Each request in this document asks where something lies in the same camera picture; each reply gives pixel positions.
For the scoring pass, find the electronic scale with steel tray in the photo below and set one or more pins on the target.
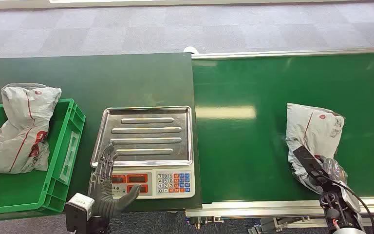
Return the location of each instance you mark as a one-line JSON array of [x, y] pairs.
[[148, 135]]

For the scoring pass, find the grey courier bag with label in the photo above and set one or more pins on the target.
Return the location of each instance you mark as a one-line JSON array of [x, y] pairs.
[[309, 129]]

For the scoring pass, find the grey courier bag red stripe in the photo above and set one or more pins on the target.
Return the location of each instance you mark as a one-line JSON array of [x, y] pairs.
[[19, 129]]

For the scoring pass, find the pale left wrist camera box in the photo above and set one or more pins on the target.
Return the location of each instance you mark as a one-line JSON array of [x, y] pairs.
[[81, 202]]

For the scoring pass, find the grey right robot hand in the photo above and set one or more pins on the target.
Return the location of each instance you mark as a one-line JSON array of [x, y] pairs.
[[309, 161]]

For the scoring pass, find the green plastic basket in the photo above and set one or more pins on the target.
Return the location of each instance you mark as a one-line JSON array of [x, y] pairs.
[[12, 190]]

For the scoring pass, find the white round object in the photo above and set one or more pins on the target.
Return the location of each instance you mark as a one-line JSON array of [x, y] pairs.
[[191, 50]]

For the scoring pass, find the metal bolt fitting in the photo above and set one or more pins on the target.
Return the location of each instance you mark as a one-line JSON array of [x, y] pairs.
[[203, 222]]

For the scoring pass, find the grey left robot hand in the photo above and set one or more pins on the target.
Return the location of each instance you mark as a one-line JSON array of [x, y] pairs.
[[104, 193]]

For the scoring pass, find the green conveyor belt aluminium frame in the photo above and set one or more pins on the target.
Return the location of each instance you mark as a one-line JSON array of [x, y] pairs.
[[254, 155]]

